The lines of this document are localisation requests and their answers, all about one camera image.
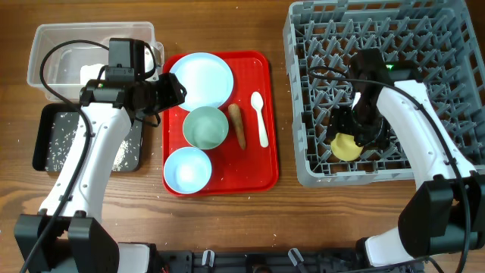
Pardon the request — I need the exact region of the yellow plastic cup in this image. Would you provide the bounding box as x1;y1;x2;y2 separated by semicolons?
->
330;133;363;162

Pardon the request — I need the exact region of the green bowl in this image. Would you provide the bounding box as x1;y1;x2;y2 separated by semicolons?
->
183;106;229;150

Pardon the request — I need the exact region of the white napkin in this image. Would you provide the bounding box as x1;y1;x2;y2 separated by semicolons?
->
80;64;104;86

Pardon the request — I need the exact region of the light blue bowl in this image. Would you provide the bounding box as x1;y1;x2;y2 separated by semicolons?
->
163;147;212;195

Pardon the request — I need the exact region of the white rice pile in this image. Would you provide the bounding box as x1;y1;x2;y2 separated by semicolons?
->
42;112;136;172

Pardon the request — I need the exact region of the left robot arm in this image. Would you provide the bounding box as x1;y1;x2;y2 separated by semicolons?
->
14;38;186;272

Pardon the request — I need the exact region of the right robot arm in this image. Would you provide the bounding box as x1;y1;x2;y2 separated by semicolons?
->
327;49;484;267

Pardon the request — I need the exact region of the grey dishwasher rack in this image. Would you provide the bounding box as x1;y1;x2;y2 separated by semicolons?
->
283;1;484;187

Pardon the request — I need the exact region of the light blue plate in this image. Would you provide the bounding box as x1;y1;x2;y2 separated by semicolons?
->
170;52;234;111

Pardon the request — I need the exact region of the orange carrot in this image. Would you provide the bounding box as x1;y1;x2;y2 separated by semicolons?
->
228;103;246;150

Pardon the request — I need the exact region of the clear plastic bin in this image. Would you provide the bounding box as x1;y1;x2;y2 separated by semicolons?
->
27;21;164;102

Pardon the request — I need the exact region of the white plastic spoon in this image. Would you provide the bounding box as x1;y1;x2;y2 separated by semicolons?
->
251;92;269;148

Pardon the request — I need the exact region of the black plastic tray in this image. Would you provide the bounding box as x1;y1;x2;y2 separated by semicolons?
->
32;103;143;172

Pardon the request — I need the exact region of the red serving tray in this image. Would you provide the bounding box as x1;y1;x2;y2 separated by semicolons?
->
162;51;279;196

